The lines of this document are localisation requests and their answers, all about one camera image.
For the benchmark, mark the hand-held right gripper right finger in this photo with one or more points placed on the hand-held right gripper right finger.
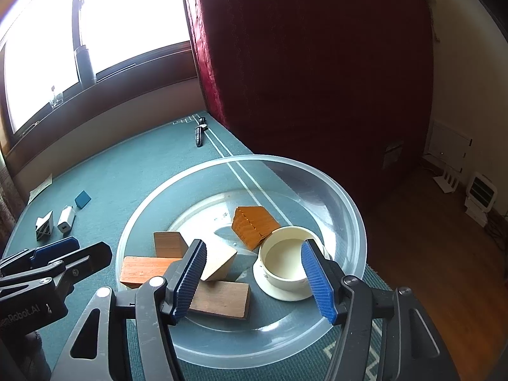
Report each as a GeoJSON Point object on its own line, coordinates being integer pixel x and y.
{"type": "Point", "coordinates": [317, 281]}

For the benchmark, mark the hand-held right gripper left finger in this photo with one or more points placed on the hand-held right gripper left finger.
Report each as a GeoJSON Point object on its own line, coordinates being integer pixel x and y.
{"type": "Point", "coordinates": [190, 281]}

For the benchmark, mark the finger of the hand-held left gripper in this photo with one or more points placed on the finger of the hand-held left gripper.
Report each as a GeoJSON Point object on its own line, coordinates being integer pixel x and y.
{"type": "Point", "coordinates": [87, 260]}
{"type": "Point", "coordinates": [55, 248]}

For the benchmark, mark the white textured striped triangular block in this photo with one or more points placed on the white textured striped triangular block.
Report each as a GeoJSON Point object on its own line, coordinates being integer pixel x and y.
{"type": "Point", "coordinates": [44, 228]}

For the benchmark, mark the white charger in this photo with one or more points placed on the white charger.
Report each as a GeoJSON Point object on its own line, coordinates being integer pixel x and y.
{"type": "Point", "coordinates": [66, 220]}

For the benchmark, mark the cream wedge block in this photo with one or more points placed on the cream wedge block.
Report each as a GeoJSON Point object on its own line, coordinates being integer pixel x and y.
{"type": "Point", "coordinates": [220, 264]}

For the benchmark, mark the curved brown wooden block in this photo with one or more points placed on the curved brown wooden block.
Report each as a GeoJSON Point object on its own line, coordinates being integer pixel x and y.
{"type": "Point", "coordinates": [222, 297]}

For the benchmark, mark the white plastic cap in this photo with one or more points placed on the white plastic cap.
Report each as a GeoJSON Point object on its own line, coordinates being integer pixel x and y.
{"type": "Point", "coordinates": [283, 266]}

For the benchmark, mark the light wood wedge block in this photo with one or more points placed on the light wood wedge block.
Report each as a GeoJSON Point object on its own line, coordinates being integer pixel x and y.
{"type": "Point", "coordinates": [168, 244]}

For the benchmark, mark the orange-brown wooden triangular block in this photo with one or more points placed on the orange-brown wooden triangular block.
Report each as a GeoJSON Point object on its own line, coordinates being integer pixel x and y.
{"type": "Point", "coordinates": [143, 270]}

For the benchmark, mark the blue triangular block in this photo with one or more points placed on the blue triangular block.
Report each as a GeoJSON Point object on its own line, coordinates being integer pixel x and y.
{"type": "Point", "coordinates": [82, 199]}

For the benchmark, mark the small orange striped block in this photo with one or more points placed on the small orange striped block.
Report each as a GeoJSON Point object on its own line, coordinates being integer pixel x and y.
{"type": "Point", "coordinates": [254, 226]}

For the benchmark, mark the clear plastic bowl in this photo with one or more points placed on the clear plastic bowl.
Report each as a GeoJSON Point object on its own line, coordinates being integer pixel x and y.
{"type": "Point", "coordinates": [309, 190]}

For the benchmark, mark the paper sheet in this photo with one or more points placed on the paper sheet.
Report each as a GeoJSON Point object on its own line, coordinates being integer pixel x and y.
{"type": "Point", "coordinates": [39, 188]}

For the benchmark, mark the beige patterned curtain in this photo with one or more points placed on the beige patterned curtain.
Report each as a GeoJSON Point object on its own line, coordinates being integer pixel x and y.
{"type": "Point", "coordinates": [6, 198]}

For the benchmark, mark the teal table cloth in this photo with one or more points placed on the teal table cloth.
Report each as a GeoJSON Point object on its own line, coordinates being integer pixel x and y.
{"type": "Point", "coordinates": [131, 166]}

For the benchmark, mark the black wristwatch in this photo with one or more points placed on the black wristwatch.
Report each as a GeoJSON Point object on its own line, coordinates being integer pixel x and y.
{"type": "Point", "coordinates": [199, 133]}

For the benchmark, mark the small clear glass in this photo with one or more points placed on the small clear glass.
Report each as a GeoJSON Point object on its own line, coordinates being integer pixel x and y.
{"type": "Point", "coordinates": [56, 97]}

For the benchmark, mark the wooden framed window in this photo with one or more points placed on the wooden framed window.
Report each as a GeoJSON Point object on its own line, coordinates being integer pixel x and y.
{"type": "Point", "coordinates": [119, 87]}

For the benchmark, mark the dark cylindrical bottle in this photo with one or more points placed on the dark cylindrical bottle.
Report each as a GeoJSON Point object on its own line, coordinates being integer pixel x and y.
{"type": "Point", "coordinates": [85, 67]}

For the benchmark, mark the white space heater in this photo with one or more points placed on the white space heater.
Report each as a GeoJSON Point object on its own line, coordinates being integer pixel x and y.
{"type": "Point", "coordinates": [480, 194]}

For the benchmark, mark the red quilted curtain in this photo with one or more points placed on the red quilted curtain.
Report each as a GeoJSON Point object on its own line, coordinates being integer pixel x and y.
{"type": "Point", "coordinates": [297, 67]}

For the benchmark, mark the white wall panel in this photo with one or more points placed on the white wall panel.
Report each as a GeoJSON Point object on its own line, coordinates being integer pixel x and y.
{"type": "Point", "coordinates": [446, 145]}

